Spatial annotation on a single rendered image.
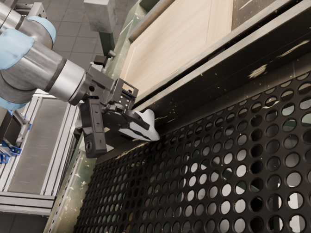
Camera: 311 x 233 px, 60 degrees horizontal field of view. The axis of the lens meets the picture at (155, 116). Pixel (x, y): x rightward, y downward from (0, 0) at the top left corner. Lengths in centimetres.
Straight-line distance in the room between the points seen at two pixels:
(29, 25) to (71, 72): 20
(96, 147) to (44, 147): 133
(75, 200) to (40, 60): 51
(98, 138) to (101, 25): 106
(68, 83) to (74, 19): 243
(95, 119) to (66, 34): 228
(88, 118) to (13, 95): 16
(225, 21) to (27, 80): 43
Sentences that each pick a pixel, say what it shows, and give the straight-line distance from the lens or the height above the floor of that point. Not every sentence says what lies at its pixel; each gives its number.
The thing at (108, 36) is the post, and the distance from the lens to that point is 159.
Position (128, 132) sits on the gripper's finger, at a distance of 60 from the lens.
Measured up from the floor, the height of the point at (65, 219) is 90.
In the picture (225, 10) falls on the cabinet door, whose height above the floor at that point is 134.
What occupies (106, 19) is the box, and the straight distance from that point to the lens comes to 148.
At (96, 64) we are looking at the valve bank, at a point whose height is 75.
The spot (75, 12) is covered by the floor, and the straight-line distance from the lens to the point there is 302.
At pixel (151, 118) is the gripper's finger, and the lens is 60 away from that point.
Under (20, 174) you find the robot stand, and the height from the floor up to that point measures 21.
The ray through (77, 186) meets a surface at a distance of 92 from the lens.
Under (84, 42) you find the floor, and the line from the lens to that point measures 266.
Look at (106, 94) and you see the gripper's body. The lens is 57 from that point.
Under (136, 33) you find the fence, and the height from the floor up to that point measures 94.
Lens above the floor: 174
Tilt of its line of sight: 58 degrees down
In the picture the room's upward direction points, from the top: straight up
